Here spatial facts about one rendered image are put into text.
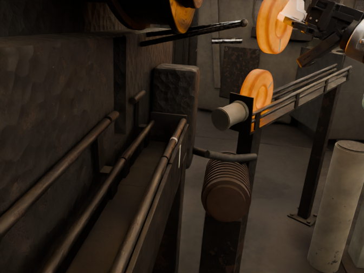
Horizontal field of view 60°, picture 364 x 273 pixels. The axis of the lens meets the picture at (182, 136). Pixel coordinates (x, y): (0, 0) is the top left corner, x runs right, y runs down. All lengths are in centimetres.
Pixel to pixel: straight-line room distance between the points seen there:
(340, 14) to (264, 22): 17
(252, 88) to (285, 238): 88
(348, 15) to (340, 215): 75
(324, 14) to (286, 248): 101
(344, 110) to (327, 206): 142
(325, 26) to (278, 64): 229
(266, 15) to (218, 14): 236
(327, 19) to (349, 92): 181
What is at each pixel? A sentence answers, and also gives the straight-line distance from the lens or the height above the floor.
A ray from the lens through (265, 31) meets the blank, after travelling 85.
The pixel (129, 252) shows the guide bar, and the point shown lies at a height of 70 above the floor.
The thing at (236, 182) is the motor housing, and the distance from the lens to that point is 81.
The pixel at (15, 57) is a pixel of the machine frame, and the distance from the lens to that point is 29.
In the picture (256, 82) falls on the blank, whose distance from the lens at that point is 89.
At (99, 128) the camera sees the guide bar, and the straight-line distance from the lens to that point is 42.
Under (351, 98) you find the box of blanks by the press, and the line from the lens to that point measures 266.
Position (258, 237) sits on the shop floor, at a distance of 154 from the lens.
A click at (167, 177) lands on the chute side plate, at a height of 70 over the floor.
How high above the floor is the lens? 90
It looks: 20 degrees down
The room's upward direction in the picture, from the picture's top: 4 degrees clockwise
